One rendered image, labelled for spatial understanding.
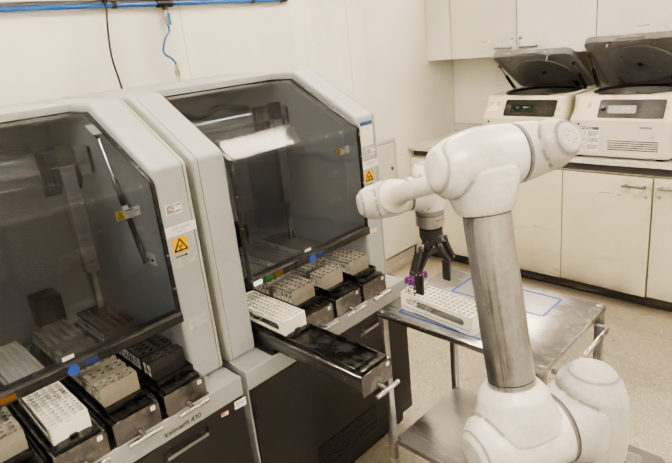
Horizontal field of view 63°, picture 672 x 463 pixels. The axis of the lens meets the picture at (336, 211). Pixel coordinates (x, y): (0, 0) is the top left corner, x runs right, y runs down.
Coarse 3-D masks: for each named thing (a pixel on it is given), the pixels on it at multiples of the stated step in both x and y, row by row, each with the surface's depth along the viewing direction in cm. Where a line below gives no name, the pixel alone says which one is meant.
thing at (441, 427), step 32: (448, 288) 201; (384, 320) 189; (416, 320) 181; (544, 320) 173; (576, 320) 171; (384, 352) 193; (480, 352) 162; (544, 352) 156; (384, 384) 198; (448, 416) 215; (416, 448) 200; (448, 448) 199
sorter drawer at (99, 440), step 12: (12, 408) 160; (24, 420) 153; (36, 432) 148; (84, 432) 144; (96, 432) 144; (36, 444) 147; (48, 444) 141; (60, 444) 140; (72, 444) 140; (84, 444) 142; (96, 444) 144; (108, 444) 147; (48, 456) 140; (60, 456) 138; (72, 456) 140; (84, 456) 142; (96, 456) 145; (108, 456) 143
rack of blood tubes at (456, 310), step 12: (432, 288) 189; (420, 300) 181; (432, 300) 180; (444, 300) 179; (456, 300) 180; (468, 300) 178; (432, 312) 184; (444, 312) 183; (456, 312) 171; (468, 312) 170; (444, 324) 176; (456, 324) 172; (468, 324) 168
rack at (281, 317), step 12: (252, 300) 198; (264, 300) 197; (276, 300) 196; (252, 312) 191; (264, 312) 189; (276, 312) 187; (288, 312) 186; (300, 312) 185; (264, 324) 188; (276, 324) 191; (288, 324) 181; (300, 324) 185
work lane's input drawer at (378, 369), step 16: (256, 336) 191; (272, 336) 184; (288, 336) 180; (304, 336) 182; (320, 336) 181; (336, 336) 178; (288, 352) 179; (304, 352) 172; (320, 352) 169; (336, 352) 171; (352, 352) 170; (368, 352) 169; (320, 368) 169; (336, 368) 163; (352, 368) 159; (368, 368) 158; (384, 368) 163; (352, 384) 159; (368, 384) 158
